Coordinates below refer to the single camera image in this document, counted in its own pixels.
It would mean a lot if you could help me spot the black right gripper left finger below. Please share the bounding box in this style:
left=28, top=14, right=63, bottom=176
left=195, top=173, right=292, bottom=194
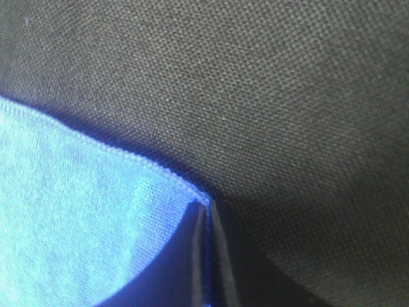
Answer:
left=100, top=201, right=206, bottom=307

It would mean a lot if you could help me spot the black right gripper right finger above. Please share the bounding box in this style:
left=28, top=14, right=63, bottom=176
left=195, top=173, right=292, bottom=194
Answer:
left=210, top=203, right=323, bottom=306

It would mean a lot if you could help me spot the blue microfibre towel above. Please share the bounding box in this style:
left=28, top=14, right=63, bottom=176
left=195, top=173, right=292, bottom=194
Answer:
left=1, top=98, right=212, bottom=306

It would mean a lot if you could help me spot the black table cloth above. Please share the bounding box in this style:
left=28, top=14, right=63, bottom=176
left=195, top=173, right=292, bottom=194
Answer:
left=1, top=1, right=408, bottom=306

